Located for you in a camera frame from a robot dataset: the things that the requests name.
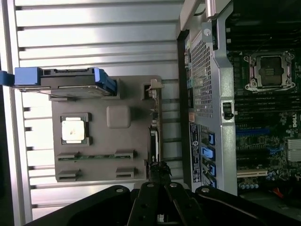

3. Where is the black rear label sticker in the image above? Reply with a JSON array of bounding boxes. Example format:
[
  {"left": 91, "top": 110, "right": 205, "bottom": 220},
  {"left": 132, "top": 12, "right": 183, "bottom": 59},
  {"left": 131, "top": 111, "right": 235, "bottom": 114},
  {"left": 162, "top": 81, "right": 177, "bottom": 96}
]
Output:
[{"left": 189, "top": 122, "right": 202, "bottom": 184}]

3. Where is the grey plastic parts rack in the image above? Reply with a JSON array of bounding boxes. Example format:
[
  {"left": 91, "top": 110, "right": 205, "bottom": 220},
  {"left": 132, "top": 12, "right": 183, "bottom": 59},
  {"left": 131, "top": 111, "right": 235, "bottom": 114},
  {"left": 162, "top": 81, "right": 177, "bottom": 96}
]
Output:
[{"left": 48, "top": 75, "right": 165, "bottom": 184}]

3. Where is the green RAM stick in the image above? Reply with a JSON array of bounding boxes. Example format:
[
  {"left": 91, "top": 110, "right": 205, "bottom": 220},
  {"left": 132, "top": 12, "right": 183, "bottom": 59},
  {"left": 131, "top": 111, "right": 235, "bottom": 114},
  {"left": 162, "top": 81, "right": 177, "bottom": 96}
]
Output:
[{"left": 58, "top": 154, "right": 132, "bottom": 161}]

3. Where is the white expansion slot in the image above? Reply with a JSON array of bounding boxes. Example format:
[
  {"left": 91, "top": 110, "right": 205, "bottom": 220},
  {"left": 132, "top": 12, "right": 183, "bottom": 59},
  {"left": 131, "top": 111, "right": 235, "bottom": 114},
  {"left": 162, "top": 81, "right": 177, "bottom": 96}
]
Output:
[{"left": 237, "top": 169, "right": 269, "bottom": 178}]

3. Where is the blue expansion slot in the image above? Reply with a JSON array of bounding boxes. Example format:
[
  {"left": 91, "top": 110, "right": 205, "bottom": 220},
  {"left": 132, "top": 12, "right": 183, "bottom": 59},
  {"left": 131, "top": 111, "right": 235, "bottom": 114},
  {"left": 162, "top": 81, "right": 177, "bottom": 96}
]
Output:
[{"left": 236, "top": 128, "right": 269, "bottom": 137}]

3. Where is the silver CPU chip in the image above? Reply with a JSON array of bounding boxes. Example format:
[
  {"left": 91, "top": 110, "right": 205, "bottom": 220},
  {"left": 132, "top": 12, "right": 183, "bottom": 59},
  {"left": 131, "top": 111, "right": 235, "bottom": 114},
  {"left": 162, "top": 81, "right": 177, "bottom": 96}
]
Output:
[{"left": 61, "top": 115, "right": 86, "bottom": 144}]

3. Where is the dark grey PC case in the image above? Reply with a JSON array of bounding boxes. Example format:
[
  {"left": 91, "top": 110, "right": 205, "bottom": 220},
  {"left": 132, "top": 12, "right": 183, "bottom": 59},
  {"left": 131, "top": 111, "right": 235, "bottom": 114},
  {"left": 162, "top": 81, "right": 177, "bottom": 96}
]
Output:
[{"left": 176, "top": 0, "right": 301, "bottom": 203}]

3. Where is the green motherboard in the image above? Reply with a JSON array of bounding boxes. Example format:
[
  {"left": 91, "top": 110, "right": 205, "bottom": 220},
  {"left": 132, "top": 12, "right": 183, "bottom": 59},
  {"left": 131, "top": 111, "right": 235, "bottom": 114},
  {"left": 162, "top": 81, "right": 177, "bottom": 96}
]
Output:
[{"left": 225, "top": 9, "right": 301, "bottom": 196}]

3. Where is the rear port panel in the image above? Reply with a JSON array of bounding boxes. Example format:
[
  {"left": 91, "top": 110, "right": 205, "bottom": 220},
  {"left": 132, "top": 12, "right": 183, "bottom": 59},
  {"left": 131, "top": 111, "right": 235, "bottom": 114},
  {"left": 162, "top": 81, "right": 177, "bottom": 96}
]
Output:
[{"left": 184, "top": 35, "right": 195, "bottom": 111}]

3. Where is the silver chipset heatsink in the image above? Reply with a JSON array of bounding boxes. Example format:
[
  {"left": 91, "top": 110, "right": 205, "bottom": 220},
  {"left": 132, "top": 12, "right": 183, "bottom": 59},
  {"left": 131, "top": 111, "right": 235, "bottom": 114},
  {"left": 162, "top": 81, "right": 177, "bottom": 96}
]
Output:
[{"left": 287, "top": 138, "right": 301, "bottom": 162}]

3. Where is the hard disk in blue caddy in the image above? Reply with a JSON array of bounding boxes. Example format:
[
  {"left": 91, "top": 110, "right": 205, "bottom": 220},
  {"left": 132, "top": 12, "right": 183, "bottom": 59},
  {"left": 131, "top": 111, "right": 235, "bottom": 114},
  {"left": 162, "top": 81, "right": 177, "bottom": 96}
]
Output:
[{"left": 0, "top": 66, "right": 118, "bottom": 97}]

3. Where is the CPU socket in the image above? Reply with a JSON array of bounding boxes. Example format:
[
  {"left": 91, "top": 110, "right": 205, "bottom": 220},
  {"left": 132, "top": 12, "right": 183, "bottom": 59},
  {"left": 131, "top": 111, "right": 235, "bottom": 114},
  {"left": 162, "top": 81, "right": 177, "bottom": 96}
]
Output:
[{"left": 244, "top": 50, "right": 297, "bottom": 92}]

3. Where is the coloured power wire bundle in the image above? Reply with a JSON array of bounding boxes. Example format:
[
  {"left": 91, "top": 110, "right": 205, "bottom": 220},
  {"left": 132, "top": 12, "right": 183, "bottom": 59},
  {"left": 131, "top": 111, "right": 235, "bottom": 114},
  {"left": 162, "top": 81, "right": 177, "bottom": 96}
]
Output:
[{"left": 270, "top": 186, "right": 286, "bottom": 200}]

